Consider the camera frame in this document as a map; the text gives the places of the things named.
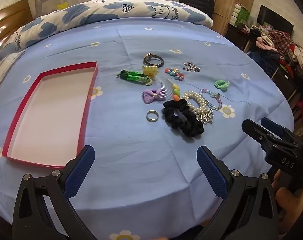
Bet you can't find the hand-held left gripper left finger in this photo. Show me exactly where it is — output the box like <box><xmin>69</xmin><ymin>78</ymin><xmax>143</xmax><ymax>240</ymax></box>
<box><xmin>13</xmin><ymin>145</ymin><xmax>97</xmax><ymax>240</ymax></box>

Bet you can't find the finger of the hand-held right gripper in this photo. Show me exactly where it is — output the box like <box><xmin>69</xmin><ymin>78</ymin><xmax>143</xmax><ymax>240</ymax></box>
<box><xmin>242</xmin><ymin>119</ymin><xmax>296</xmax><ymax>153</ymax></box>
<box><xmin>261</xmin><ymin>117</ymin><xmax>302</xmax><ymax>146</ymax></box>

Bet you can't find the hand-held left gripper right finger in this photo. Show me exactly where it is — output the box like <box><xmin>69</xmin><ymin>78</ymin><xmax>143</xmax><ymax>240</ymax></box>
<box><xmin>194</xmin><ymin>146</ymin><xmax>280</xmax><ymax>240</ymax></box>

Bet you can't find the pearl hair tie with metal ornament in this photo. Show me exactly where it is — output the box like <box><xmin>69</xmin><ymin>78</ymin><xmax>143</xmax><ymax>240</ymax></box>
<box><xmin>183</xmin><ymin>90</ymin><xmax>215</xmax><ymax>125</ymax></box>

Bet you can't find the red shallow box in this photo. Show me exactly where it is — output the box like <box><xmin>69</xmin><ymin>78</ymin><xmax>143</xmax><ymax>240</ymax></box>
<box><xmin>2</xmin><ymin>61</ymin><xmax>99</xmax><ymax>168</ymax></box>

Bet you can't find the clear comb with coloured beads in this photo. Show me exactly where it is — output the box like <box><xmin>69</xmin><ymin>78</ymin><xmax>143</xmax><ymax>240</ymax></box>
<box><xmin>156</xmin><ymin>77</ymin><xmax>182</xmax><ymax>102</ymax></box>

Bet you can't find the colourful bead bracelet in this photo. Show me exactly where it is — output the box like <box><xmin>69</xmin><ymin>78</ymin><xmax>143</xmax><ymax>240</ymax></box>
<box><xmin>165</xmin><ymin>67</ymin><xmax>185</xmax><ymax>81</ymax></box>

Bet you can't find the green braided bracelet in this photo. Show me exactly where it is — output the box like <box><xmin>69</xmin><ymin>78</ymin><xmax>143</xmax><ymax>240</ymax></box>
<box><xmin>117</xmin><ymin>69</ymin><xmax>153</xmax><ymax>86</ymax></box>

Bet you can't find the yellow hair claw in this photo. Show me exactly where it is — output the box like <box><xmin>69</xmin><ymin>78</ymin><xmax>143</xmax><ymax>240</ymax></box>
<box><xmin>142</xmin><ymin>66</ymin><xmax>159</xmax><ymax>79</ymax></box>

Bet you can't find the gold wrist watch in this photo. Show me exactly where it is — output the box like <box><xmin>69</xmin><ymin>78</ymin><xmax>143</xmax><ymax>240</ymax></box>
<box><xmin>143</xmin><ymin>53</ymin><xmax>165</xmax><ymax>67</ymax></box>

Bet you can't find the person's right hand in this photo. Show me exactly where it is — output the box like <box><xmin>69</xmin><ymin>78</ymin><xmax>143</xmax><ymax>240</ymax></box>
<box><xmin>272</xmin><ymin>171</ymin><xmax>303</xmax><ymax>233</ymax></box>

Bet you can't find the dark low cabinet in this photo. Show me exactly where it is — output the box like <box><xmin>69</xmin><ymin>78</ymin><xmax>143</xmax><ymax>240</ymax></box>
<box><xmin>227</xmin><ymin>23</ymin><xmax>303</xmax><ymax>131</ymax></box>

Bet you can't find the black scrunchie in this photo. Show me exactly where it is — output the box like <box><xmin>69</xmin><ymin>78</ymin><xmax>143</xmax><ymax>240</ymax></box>
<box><xmin>163</xmin><ymin>98</ymin><xmax>205</xmax><ymax>138</ymax></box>

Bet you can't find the blue floral bed sheet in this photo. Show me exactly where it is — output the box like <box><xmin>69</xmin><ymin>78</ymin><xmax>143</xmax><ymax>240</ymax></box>
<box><xmin>0</xmin><ymin>17</ymin><xmax>295</xmax><ymax>240</ymax></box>

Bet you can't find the pile of clothes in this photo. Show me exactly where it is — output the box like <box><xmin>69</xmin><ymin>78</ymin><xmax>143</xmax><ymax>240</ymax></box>
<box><xmin>249</xmin><ymin>26</ymin><xmax>303</xmax><ymax>81</ymax></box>

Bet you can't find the purple bow hair clip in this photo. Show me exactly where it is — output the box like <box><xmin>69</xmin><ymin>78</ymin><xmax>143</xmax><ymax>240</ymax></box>
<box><xmin>142</xmin><ymin>88</ymin><xmax>165</xmax><ymax>104</ymax></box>

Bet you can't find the black television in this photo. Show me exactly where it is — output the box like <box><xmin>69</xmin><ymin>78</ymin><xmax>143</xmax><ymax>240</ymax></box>
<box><xmin>256</xmin><ymin>4</ymin><xmax>295</xmax><ymax>34</ymax></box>

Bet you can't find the stack of green boxes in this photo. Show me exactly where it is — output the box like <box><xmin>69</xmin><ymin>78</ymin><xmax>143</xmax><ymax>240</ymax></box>
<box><xmin>231</xmin><ymin>2</ymin><xmax>252</xmax><ymax>28</ymax></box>

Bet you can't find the white pillow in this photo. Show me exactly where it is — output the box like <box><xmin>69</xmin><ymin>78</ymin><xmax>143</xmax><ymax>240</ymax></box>
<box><xmin>0</xmin><ymin>51</ymin><xmax>26</xmax><ymax>98</ymax></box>

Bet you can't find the black jacket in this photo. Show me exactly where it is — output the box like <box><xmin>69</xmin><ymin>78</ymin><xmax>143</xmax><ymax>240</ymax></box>
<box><xmin>179</xmin><ymin>0</ymin><xmax>215</xmax><ymax>18</ymax></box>

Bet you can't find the blue and white printed quilt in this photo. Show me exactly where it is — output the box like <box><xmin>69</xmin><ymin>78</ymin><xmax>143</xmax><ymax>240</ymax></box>
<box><xmin>0</xmin><ymin>0</ymin><xmax>214</xmax><ymax>55</ymax></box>

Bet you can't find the wooden headboard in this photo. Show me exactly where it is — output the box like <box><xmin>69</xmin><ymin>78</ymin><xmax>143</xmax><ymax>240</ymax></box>
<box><xmin>0</xmin><ymin>0</ymin><xmax>33</xmax><ymax>61</ymax></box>

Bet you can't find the pastel chain bracelet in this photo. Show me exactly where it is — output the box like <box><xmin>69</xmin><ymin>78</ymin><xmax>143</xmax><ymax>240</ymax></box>
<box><xmin>199</xmin><ymin>88</ymin><xmax>223</xmax><ymax>111</ymax></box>

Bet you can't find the green plastic ring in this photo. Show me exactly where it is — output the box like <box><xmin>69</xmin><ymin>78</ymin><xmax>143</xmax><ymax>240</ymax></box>
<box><xmin>215</xmin><ymin>79</ymin><xmax>230</xmax><ymax>91</ymax></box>

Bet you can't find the metal finger ring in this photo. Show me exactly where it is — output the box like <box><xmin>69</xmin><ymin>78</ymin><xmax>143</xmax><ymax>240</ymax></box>
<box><xmin>146</xmin><ymin>110</ymin><xmax>159</xmax><ymax>123</ymax></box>

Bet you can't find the silver chain bracelet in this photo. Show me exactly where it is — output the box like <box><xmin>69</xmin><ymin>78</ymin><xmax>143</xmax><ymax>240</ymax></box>
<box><xmin>183</xmin><ymin>62</ymin><xmax>201</xmax><ymax>73</ymax></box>

